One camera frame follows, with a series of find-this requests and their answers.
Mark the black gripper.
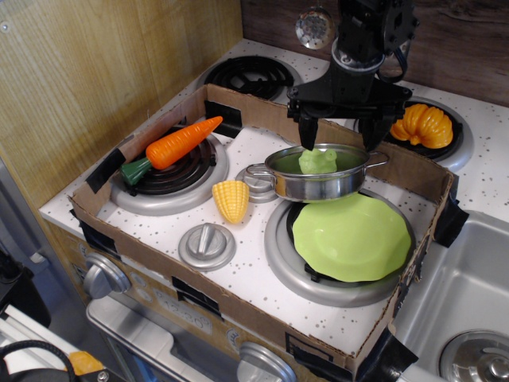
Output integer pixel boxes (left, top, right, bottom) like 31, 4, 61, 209
287, 64, 412, 152

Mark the light green toy broccoli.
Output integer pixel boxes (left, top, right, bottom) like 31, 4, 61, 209
298, 148, 337, 174

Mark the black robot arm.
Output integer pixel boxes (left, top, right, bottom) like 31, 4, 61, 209
287, 1, 419, 151

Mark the small steel pan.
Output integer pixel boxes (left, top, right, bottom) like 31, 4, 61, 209
246, 143, 389, 203

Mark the back left stove burner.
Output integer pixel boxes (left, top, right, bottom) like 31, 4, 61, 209
196, 56, 303, 104

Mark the stove burner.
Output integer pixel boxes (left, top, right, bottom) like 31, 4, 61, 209
111, 134, 229, 216
264, 190, 416, 308
196, 56, 303, 104
385, 96, 474, 172

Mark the orange toy pumpkin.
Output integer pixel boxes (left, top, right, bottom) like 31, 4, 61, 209
390, 103, 453, 149

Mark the back right stove burner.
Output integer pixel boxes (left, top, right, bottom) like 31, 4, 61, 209
385, 96, 474, 172

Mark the middle silver stove knob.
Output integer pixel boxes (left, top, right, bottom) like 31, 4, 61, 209
235, 163, 278, 203

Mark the silver stove knob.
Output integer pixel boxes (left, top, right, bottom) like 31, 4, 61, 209
178, 223, 236, 271
235, 163, 278, 203

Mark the hanging silver strainer spoon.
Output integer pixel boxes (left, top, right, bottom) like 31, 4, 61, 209
295, 1, 335, 50

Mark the light green plastic plate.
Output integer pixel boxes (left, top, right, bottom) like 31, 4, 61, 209
292, 193, 412, 283

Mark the yellow toy corn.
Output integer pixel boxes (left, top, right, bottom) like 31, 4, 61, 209
212, 180, 250, 224

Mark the front right stove burner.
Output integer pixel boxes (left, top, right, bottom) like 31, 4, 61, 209
264, 190, 416, 308

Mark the front left stove burner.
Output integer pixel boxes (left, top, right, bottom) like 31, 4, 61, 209
111, 134, 229, 216

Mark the front silver stove knob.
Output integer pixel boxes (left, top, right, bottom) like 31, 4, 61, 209
178, 223, 236, 271

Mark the orange toy carrot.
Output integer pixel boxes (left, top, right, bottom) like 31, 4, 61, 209
120, 116, 223, 185

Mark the silver sink basin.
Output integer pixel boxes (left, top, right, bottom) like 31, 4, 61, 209
394, 212, 508, 381

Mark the brown cardboard fence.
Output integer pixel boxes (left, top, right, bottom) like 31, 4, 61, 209
71, 84, 461, 378

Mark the right silver oven knob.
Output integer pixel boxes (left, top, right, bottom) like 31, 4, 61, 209
236, 341, 297, 382

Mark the silver oven knob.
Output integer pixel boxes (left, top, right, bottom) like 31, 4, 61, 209
236, 341, 297, 382
84, 253, 131, 299

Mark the silver sink drain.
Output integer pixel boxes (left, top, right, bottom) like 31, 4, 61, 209
438, 330, 508, 381

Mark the left silver oven knob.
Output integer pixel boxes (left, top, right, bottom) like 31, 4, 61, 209
84, 253, 131, 299

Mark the yellow object bottom left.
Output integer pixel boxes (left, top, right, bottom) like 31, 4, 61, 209
68, 351, 104, 376

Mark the blue black arm cable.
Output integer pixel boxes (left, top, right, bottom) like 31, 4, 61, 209
376, 39, 413, 84

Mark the silver oven door handle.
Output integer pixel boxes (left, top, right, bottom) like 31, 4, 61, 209
87, 297, 210, 381

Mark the black cable loop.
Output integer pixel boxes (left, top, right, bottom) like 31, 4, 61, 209
0, 340, 76, 382

